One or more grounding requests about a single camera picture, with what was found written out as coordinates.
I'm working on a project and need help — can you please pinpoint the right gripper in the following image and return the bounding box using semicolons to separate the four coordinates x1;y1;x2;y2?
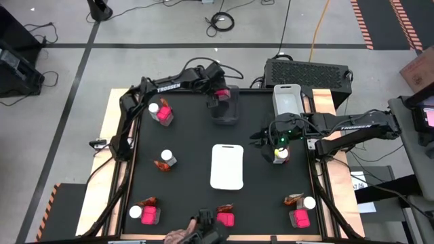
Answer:
249;113;309;164

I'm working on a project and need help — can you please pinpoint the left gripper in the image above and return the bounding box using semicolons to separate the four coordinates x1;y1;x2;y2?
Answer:
202;79;233;109

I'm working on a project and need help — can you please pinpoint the dark grey plastic bin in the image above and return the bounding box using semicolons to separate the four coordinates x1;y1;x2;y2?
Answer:
210;84;241;126

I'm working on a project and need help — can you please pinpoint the white-lidded bagel seasoning jar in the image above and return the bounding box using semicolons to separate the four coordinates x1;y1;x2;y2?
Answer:
160;148;178;167
273;146;291;165
296;195;317;211
147;102;163;122
128;205;143;220

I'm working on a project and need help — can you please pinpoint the white plastic bin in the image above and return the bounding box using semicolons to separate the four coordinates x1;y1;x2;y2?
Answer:
210;144;245;191

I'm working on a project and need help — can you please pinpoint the black table mat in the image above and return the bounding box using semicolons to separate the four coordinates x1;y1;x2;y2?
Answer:
122;89;322;237

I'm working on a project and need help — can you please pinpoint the light grey plastic bin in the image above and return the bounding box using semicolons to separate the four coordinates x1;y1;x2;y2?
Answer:
272;83;308;118

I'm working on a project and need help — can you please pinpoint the black perforated computer case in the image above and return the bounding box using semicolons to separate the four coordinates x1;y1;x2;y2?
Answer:
263;58;353;110

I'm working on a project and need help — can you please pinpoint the white paper sheet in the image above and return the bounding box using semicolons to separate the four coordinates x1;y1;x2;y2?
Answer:
350;171;377;214

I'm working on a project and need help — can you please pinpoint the silver clamp with black knob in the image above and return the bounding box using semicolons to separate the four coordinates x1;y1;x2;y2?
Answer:
89;138;110;150

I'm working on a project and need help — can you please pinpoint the person's hand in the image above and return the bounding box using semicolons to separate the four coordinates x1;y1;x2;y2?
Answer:
163;218;199;244

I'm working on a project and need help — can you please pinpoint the black metal bar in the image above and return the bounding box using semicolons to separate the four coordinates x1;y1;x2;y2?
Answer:
354;174;421;204

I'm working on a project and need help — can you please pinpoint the black stand base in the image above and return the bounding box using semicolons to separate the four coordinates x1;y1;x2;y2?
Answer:
86;0;114;23

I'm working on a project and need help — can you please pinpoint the grey metal cart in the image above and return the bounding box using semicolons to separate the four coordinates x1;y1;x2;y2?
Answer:
388;95;434;244

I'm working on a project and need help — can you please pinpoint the black device with pink screen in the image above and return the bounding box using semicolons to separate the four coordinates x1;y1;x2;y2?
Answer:
405;89;434;150

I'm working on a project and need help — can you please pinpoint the black mat with orange stripes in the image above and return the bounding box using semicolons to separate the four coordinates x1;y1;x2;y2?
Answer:
35;182;87;243
350;0;434;52

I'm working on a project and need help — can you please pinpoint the brown cardboard box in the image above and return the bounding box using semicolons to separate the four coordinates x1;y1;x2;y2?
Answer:
399;45;434;94

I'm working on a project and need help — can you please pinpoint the black case with grey latch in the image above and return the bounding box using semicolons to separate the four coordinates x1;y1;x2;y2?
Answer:
0;39;46;99

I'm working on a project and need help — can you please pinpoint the black equipment case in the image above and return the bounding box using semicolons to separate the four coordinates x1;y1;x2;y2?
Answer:
0;5;43;48

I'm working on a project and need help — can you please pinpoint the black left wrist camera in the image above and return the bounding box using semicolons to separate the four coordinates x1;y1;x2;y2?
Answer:
204;62;227;81

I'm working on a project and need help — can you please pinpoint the coiled black cable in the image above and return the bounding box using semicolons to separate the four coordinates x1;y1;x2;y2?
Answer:
204;12;235;38

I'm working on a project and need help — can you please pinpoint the black leader arm handle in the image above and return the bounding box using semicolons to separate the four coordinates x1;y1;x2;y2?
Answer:
184;208;226;244

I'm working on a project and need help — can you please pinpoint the black hanging cable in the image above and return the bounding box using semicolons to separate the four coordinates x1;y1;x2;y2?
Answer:
273;0;292;62

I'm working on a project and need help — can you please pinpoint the yellow hanging cable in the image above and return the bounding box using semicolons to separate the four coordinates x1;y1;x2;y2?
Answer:
308;0;332;63

